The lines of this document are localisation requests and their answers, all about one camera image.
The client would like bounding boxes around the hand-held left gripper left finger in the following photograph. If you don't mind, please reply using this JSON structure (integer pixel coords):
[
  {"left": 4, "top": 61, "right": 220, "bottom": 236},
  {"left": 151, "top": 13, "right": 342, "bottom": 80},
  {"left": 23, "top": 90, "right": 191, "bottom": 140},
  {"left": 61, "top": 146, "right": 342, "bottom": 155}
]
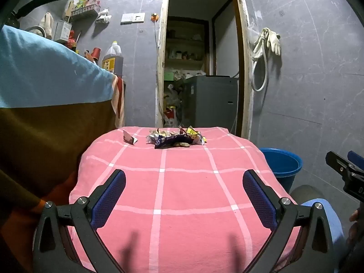
[{"left": 33, "top": 169, "right": 126, "bottom": 273}]

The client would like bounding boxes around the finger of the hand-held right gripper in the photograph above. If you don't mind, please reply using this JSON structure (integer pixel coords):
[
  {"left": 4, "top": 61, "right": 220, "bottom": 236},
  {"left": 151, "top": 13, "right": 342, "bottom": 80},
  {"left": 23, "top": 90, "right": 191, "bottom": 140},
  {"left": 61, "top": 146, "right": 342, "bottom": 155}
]
[
  {"left": 326, "top": 151, "right": 356, "bottom": 177},
  {"left": 347, "top": 151, "right": 364, "bottom": 169}
]

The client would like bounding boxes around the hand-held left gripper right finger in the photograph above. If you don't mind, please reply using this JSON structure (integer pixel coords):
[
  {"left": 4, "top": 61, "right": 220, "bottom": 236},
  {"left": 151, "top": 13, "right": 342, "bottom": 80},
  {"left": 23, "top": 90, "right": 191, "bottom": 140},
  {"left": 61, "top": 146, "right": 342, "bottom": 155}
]
[{"left": 243, "top": 169, "right": 334, "bottom": 273}]

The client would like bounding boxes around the blue plastic bucket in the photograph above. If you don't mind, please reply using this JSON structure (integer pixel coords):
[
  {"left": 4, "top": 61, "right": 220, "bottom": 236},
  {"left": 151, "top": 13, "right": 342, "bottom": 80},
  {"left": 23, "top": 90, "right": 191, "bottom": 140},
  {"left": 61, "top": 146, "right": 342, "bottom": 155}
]
[{"left": 259, "top": 147, "right": 303, "bottom": 194}]

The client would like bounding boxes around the red white snack wrapper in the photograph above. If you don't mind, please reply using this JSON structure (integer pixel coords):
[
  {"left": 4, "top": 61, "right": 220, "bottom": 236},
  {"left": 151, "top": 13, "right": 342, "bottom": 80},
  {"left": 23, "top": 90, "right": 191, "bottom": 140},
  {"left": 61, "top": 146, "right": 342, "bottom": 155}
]
[{"left": 122, "top": 130, "right": 138, "bottom": 144}]

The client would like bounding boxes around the pile of snack wrappers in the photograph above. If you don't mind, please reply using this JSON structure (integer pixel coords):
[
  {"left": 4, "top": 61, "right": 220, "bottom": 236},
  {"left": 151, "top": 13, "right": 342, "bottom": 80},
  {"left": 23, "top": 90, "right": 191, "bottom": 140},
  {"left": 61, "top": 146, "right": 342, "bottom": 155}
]
[{"left": 146, "top": 126, "right": 207, "bottom": 149}]

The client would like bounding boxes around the dark blue snack wrapper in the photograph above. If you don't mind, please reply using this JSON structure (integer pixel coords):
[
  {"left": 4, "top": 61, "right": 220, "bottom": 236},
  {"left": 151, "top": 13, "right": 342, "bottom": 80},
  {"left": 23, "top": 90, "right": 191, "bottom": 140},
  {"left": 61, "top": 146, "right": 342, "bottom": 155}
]
[{"left": 154, "top": 134, "right": 192, "bottom": 149}]

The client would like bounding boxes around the person's right hand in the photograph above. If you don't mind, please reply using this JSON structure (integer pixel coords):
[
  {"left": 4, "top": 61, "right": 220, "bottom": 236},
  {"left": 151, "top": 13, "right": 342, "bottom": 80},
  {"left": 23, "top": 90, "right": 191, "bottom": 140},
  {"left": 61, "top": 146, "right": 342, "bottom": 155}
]
[{"left": 345, "top": 208, "right": 364, "bottom": 243}]

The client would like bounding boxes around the pale blue fabric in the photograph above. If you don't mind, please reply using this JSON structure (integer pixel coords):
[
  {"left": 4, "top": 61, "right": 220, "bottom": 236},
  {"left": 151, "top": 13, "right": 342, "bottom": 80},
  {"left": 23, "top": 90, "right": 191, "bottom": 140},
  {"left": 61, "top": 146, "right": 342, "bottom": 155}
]
[{"left": 301, "top": 199, "right": 345, "bottom": 273}]

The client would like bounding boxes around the orange cloth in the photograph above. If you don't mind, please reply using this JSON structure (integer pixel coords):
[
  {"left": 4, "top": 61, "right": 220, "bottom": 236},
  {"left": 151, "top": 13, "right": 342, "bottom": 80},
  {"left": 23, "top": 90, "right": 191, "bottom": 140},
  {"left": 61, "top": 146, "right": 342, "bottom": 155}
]
[{"left": 11, "top": 171, "right": 78, "bottom": 273}]

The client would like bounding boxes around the pink checked blanket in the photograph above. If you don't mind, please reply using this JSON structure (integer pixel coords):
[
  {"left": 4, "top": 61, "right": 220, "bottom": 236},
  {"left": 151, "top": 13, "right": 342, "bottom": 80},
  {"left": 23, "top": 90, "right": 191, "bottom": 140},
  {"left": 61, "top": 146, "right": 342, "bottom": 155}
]
[{"left": 69, "top": 126, "right": 303, "bottom": 273}]

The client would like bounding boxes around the brown wooden cabinet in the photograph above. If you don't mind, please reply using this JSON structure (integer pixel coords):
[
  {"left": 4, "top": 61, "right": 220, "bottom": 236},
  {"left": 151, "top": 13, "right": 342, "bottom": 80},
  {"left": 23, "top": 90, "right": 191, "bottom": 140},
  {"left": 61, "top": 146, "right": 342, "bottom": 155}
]
[{"left": 0, "top": 97, "right": 118, "bottom": 198}]

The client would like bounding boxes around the striped red beige towel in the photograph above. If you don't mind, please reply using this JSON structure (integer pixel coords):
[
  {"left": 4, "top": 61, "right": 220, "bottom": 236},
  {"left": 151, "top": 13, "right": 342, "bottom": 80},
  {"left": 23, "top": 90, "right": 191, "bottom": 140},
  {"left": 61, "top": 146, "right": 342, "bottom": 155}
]
[{"left": 110, "top": 74, "right": 126, "bottom": 129}]

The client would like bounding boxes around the red white printed sack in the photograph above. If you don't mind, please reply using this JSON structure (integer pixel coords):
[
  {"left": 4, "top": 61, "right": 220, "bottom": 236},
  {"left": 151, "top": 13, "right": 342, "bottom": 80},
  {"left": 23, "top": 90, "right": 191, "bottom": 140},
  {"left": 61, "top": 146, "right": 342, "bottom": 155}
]
[{"left": 163, "top": 106, "right": 178, "bottom": 128}]

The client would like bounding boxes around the grey washing machine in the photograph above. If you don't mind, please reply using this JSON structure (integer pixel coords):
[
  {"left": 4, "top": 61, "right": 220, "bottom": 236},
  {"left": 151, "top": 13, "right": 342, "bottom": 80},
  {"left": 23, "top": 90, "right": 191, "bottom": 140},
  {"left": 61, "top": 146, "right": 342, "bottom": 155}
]
[{"left": 182, "top": 75, "right": 239, "bottom": 130}]

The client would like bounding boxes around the white rubber glove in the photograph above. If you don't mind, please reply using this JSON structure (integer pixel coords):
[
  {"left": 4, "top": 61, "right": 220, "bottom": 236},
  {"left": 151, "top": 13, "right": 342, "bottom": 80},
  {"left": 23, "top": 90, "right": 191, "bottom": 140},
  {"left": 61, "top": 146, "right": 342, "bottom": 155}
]
[
  {"left": 253, "top": 28, "right": 268, "bottom": 61},
  {"left": 267, "top": 28, "right": 282, "bottom": 56}
]

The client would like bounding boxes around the cooking oil bottle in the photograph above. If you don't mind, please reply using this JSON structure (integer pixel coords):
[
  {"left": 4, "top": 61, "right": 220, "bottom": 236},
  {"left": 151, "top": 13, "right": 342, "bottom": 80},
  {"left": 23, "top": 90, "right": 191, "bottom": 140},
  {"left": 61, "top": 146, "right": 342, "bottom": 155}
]
[{"left": 102, "top": 41, "right": 125, "bottom": 78}]

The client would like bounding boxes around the light blue cloth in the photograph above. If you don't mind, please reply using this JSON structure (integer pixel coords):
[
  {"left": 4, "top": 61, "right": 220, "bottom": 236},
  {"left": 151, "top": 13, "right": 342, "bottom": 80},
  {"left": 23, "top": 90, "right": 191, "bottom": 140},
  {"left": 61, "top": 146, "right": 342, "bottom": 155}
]
[{"left": 0, "top": 25, "right": 118, "bottom": 109}]

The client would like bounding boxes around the wooden shelf unit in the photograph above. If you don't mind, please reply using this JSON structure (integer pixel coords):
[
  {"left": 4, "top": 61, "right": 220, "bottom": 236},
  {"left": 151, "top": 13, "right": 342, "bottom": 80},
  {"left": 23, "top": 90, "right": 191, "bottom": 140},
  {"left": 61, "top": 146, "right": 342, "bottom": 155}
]
[{"left": 165, "top": 17, "right": 210, "bottom": 71}]

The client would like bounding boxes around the metal tin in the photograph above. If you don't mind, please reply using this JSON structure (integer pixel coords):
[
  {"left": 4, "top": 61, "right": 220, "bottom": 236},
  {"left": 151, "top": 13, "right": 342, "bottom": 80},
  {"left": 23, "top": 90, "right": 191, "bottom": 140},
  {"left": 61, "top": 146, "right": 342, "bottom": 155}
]
[{"left": 54, "top": 20, "right": 73, "bottom": 42}]

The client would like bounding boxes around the white plastic bag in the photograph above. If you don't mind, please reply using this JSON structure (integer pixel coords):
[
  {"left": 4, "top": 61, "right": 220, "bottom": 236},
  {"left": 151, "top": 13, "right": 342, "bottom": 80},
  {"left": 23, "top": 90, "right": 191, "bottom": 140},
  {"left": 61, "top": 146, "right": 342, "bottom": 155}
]
[{"left": 96, "top": 8, "right": 112, "bottom": 24}]

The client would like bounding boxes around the beige hanging cloth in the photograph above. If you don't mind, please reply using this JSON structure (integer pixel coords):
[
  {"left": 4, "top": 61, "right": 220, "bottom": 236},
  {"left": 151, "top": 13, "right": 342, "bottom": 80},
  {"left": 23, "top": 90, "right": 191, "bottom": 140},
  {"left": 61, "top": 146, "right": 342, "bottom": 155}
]
[{"left": 40, "top": 12, "right": 54, "bottom": 39}]

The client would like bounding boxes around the white hose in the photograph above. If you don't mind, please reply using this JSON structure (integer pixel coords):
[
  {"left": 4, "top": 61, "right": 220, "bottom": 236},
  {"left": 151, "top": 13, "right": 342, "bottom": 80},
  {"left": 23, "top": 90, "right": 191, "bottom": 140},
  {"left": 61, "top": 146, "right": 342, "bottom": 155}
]
[{"left": 250, "top": 38, "right": 269, "bottom": 92}]

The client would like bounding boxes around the wooden door frame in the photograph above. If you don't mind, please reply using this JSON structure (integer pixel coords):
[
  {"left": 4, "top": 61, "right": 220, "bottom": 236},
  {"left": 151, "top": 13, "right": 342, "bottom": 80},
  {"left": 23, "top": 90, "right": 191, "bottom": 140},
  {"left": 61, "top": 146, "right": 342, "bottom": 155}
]
[{"left": 155, "top": 0, "right": 253, "bottom": 140}]

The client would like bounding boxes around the white wall switch panel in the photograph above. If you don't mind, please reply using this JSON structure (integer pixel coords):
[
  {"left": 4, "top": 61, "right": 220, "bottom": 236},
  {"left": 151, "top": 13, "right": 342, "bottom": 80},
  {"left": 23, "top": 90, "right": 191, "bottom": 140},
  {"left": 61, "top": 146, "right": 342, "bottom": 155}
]
[{"left": 121, "top": 13, "right": 145, "bottom": 24}]

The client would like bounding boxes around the wire wall shelf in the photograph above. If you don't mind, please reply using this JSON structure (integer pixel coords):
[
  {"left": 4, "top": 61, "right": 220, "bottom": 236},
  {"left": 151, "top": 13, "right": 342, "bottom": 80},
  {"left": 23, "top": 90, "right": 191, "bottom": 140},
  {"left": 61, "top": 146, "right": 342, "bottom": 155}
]
[{"left": 71, "top": 0, "right": 102, "bottom": 18}]

